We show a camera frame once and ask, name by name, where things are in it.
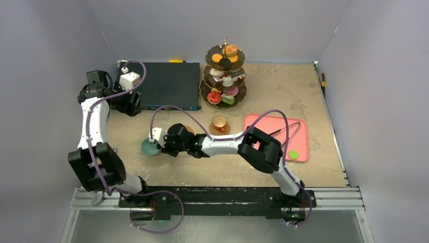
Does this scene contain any woven rattan coaster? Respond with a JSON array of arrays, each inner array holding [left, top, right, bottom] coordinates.
[[185, 126, 196, 135], [209, 123, 231, 136]]

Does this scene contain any teal teacup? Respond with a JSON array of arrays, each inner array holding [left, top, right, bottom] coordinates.
[[141, 138, 160, 156]]

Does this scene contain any copper teacup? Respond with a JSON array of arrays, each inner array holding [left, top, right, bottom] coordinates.
[[212, 115, 227, 133]]

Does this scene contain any layered chocolate cake bar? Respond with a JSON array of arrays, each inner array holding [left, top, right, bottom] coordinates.
[[208, 76, 223, 89]]

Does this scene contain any silver cupcake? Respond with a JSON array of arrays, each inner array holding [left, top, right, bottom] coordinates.
[[222, 75, 234, 87]]

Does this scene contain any yellow cracker biscuit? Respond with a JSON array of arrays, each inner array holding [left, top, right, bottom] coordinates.
[[211, 53, 223, 63], [228, 55, 239, 63]]

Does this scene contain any black chocolate cookie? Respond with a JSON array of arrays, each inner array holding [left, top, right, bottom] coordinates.
[[218, 57, 232, 68]]

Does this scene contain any pink serving tray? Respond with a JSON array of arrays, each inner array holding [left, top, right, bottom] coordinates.
[[255, 115, 309, 163]]

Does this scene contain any golden bread bun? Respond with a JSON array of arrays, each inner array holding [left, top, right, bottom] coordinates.
[[222, 45, 239, 57]]

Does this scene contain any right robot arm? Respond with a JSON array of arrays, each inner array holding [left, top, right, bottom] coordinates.
[[148, 124, 304, 206]]

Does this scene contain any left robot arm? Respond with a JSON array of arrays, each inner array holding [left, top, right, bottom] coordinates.
[[68, 70, 151, 207]]

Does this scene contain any green matcha cake bar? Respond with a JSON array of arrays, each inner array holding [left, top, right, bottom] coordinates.
[[221, 93, 235, 105]]

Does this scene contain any three-tier dark cake stand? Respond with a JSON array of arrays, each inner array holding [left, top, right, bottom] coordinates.
[[199, 38, 247, 109]]

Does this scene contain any white chocolate drizzled donut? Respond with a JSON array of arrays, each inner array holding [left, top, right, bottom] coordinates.
[[209, 68, 224, 77]]

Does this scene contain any chocolate cake slice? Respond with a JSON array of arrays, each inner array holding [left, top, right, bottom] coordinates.
[[231, 70, 246, 82]]

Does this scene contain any green macaron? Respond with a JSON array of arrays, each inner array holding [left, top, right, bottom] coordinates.
[[288, 150, 299, 160]]

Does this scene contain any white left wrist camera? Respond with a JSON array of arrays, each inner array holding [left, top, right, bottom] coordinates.
[[119, 67, 141, 91]]

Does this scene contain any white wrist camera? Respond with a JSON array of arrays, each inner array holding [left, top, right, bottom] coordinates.
[[119, 67, 141, 91], [148, 128, 167, 148]]

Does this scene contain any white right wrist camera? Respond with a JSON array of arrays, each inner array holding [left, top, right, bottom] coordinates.
[[148, 128, 167, 148]]

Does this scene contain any blue network switch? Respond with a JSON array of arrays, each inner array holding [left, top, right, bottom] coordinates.
[[136, 62, 201, 111]]

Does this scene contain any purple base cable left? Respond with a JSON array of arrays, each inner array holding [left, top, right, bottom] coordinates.
[[130, 191, 186, 235]]

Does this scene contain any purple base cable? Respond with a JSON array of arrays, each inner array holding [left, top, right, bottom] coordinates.
[[285, 182, 314, 229], [130, 191, 186, 235]]

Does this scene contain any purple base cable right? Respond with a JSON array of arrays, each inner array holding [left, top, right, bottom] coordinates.
[[285, 182, 314, 229]]

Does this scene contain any yellow black tool on wall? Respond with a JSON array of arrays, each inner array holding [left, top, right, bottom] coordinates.
[[321, 72, 326, 88]]

